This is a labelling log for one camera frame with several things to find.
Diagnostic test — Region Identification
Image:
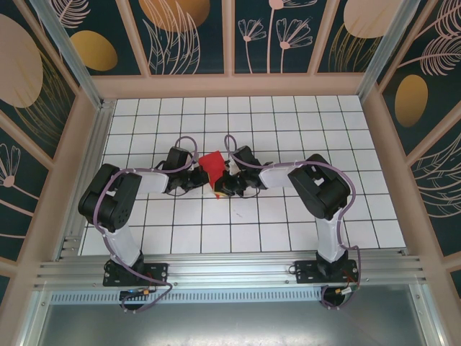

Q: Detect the dark panel, large pink circle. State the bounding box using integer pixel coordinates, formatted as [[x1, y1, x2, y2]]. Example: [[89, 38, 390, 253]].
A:
[[0, 0, 80, 161]]

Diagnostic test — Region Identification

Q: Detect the dark panel with single flower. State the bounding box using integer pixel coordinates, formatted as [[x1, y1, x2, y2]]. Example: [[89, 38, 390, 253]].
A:
[[0, 124, 50, 262]]

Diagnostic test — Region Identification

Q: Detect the dark panel with gold circle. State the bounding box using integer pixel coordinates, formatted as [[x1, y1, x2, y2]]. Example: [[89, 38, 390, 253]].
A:
[[128, 0, 226, 76]]

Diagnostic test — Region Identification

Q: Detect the aluminium frame upright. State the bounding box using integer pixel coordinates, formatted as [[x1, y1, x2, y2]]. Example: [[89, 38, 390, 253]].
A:
[[16, 288, 51, 346], [410, 284, 449, 346]]

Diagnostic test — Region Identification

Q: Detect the aluminium mounting rail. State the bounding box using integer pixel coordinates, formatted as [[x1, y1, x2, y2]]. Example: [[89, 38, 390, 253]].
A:
[[34, 254, 431, 291]]

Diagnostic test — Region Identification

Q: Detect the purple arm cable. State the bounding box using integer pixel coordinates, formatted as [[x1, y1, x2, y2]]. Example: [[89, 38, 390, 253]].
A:
[[223, 135, 363, 311], [92, 136, 198, 314]]

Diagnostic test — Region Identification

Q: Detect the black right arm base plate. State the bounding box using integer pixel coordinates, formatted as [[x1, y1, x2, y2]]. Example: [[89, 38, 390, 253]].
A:
[[294, 259, 360, 284]]

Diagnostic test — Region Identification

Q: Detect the grey metal sheet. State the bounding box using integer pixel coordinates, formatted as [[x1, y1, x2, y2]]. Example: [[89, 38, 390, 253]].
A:
[[21, 284, 444, 346]]

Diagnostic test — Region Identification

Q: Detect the aluminium side rail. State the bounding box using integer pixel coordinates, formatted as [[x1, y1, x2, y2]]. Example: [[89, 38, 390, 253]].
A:
[[53, 100, 116, 262]]

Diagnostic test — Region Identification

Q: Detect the dark panel, gold oval, feather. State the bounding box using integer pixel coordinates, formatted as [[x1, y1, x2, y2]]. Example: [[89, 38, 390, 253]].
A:
[[377, 0, 461, 158]]

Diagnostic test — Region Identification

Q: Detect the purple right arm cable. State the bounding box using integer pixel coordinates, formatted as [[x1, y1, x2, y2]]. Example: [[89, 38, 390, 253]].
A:
[[223, 135, 363, 311]]

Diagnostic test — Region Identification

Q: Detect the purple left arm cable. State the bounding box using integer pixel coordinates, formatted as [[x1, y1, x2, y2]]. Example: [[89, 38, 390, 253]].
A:
[[92, 136, 198, 314]]

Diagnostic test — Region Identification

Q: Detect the dark panel with pink circle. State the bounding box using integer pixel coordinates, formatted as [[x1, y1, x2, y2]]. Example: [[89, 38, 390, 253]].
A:
[[315, 0, 397, 75]]

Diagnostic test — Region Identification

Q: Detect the dark panel with gold oval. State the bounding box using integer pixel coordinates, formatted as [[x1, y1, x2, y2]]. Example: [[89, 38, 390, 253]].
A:
[[42, 0, 149, 77]]

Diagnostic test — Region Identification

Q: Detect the dark panel with pink leaves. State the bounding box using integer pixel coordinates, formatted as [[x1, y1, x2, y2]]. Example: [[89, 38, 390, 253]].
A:
[[406, 107, 461, 260]]

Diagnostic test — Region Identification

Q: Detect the dark panel with pink flowers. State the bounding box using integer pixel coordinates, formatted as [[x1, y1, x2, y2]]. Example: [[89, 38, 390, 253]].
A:
[[233, 0, 327, 76]]

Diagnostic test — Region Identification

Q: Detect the perforated cable duct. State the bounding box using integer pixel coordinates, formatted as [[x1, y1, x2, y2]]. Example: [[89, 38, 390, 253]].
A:
[[48, 290, 325, 304]]

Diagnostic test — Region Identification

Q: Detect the aluminium corner post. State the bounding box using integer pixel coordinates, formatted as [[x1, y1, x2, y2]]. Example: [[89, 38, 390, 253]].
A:
[[28, 0, 105, 111], [356, 0, 422, 105]]

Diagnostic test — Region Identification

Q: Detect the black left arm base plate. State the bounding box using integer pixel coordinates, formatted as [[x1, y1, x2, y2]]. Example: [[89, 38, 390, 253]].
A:
[[103, 262, 169, 288]]

